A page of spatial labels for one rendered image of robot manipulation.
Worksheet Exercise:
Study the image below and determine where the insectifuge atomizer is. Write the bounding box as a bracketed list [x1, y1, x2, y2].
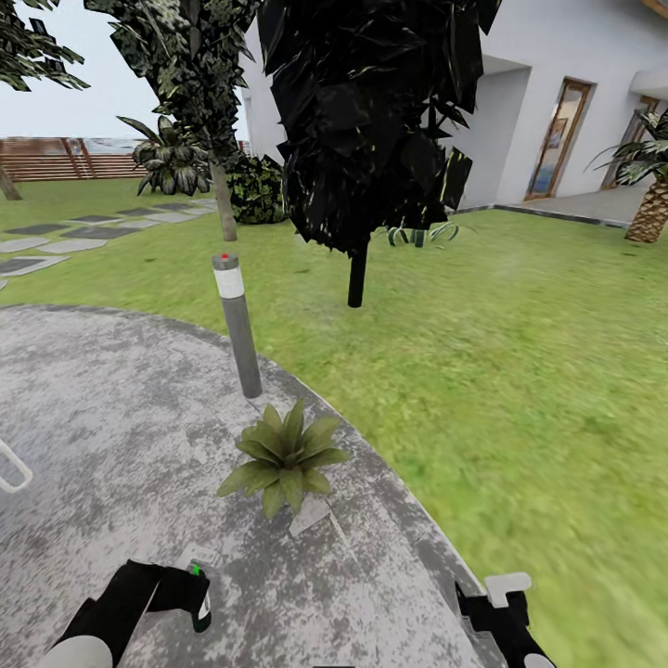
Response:
[192, 595, 212, 633]

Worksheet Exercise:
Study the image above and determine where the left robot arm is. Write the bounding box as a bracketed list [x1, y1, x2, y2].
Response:
[36, 544, 224, 668]

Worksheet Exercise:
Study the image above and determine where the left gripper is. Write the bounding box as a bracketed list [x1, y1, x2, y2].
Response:
[159, 567, 211, 614]

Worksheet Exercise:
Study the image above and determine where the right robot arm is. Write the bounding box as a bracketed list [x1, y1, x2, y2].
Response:
[455, 572, 557, 668]

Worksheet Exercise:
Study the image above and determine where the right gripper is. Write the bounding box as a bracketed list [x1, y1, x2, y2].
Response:
[455, 582, 530, 647]

